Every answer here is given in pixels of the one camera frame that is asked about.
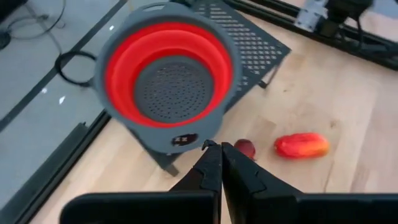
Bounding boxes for red grey collapsible colander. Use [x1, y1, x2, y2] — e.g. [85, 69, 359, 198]
[93, 1, 243, 156]

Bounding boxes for small red apple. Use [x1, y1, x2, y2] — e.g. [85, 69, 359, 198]
[233, 139, 257, 161]

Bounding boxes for black perforated metal stand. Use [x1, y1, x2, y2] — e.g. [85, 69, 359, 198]
[130, 0, 292, 177]

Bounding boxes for black coiled hanging cable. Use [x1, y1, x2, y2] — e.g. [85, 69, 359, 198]
[55, 50, 98, 87]

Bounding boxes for black tangled floor cables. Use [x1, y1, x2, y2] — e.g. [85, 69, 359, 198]
[0, 0, 67, 50]

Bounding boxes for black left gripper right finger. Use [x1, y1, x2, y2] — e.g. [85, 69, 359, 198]
[221, 142, 398, 224]

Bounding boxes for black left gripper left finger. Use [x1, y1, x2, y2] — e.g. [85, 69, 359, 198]
[60, 139, 223, 224]

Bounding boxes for silver mounting bracket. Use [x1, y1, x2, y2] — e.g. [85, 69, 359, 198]
[294, 4, 326, 32]

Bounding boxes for red yellow mango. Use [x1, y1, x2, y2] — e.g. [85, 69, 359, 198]
[274, 132, 330, 159]

